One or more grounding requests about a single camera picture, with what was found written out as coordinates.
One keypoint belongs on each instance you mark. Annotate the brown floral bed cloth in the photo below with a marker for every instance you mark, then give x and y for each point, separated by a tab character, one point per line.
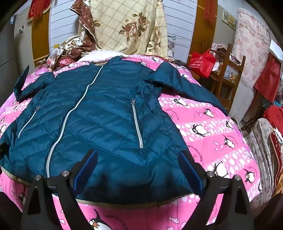
88	44

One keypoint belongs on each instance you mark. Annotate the red hanging cloth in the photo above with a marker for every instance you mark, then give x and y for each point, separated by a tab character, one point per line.
268	77

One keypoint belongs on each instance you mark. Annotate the pink penguin print blanket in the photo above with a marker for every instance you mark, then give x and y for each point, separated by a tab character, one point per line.
210	137

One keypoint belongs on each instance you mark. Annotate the teal puffer jacket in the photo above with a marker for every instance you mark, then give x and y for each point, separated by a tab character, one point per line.
99	110

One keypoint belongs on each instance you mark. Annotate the pink floral white cloth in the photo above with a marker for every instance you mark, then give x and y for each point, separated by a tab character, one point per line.
249	44

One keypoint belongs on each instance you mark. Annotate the wooden shelf rack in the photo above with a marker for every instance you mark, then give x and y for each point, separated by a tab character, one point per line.
223	81

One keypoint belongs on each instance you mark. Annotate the white pillow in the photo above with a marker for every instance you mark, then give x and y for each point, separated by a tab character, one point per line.
99	56

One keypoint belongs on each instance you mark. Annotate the red knot wall ornament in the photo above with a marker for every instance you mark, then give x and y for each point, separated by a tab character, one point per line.
38	8

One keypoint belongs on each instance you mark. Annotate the stack of floral bedding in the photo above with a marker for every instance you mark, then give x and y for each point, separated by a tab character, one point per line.
263	150

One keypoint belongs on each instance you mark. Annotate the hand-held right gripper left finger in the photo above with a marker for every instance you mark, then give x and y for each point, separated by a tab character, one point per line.
85	169

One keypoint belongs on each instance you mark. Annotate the cream floral checked quilt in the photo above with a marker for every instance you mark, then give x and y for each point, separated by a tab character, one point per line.
123	22

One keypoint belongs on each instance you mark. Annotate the clear plastic bag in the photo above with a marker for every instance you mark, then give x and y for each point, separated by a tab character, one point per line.
54	56

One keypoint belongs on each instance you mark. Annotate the red shopping bag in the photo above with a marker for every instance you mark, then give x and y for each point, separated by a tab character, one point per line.
202	64

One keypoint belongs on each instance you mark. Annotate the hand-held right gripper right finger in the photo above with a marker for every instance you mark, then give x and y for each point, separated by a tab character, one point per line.
190	168

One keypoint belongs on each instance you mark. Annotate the grey refrigerator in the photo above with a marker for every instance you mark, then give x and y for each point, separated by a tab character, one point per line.
7	48

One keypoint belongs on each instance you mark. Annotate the small wall picture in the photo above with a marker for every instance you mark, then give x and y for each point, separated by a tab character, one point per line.
228	18

